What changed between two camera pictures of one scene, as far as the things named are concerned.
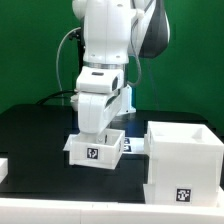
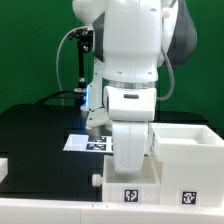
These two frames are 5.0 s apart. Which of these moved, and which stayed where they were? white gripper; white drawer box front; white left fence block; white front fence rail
Moved: white drawer box front; white gripper
Stayed: white front fence rail; white left fence block
